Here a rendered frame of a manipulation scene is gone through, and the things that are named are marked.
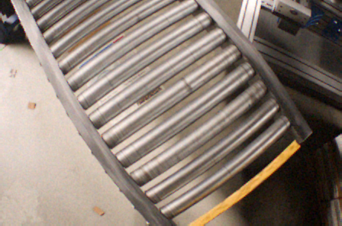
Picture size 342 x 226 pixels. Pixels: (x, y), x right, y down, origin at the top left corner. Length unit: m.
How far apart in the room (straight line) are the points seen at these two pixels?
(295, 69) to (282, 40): 0.15
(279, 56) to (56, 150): 1.12
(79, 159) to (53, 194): 0.26
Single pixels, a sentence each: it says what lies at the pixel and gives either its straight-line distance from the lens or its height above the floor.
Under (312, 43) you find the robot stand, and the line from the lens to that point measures 2.08.
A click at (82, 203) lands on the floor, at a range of 2.00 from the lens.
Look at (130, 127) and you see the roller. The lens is 1.20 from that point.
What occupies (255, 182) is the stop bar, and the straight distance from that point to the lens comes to 1.18.
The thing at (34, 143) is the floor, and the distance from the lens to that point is 2.08.
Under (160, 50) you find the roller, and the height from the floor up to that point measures 0.79.
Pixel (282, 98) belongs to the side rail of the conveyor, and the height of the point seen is 0.80.
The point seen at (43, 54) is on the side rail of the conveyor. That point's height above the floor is 0.80.
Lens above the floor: 1.97
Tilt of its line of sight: 74 degrees down
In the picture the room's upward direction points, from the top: 8 degrees clockwise
